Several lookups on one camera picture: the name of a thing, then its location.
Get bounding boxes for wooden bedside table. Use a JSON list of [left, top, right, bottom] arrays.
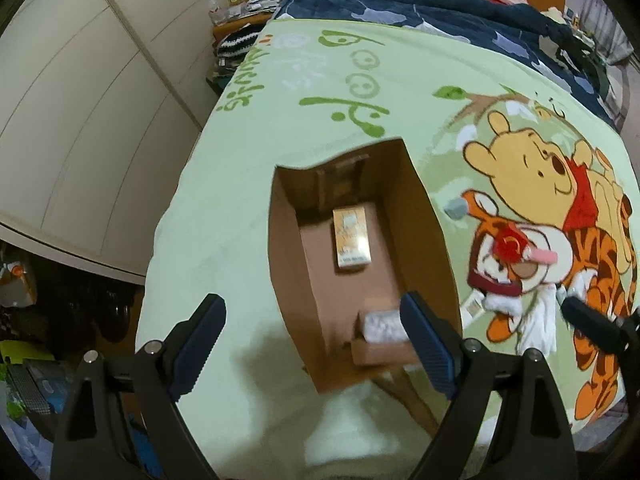
[[212, 13, 272, 42]]

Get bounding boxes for navy patterned duvet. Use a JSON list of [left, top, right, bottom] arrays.
[[274, 0, 614, 126]]

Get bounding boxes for cream wardrobe doors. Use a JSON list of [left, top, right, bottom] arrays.
[[1, 0, 216, 283]]

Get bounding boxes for red cube box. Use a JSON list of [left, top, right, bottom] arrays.
[[492, 224, 529, 263]]

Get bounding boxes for pink hair comb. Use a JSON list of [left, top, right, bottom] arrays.
[[522, 245, 558, 266]]

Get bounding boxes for brown cardboard box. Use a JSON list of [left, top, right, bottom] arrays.
[[268, 139, 461, 393]]

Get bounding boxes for small blue-grey block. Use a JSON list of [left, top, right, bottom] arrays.
[[444, 196, 469, 221]]

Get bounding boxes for yellow small carton box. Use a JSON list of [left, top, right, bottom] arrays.
[[333, 205, 371, 269]]

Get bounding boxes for green Winnie Pooh blanket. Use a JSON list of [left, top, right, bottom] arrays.
[[138, 18, 639, 479]]

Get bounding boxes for black white knitted cloth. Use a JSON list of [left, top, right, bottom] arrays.
[[215, 24, 265, 60]]

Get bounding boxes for white cream tube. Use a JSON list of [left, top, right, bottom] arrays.
[[460, 289, 486, 330]]

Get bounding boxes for clear plastic bottle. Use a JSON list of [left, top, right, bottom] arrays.
[[207, 0, 226, 25]]

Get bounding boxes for white cotton glove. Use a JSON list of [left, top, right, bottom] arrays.
[[516, 284, 556, 358]]

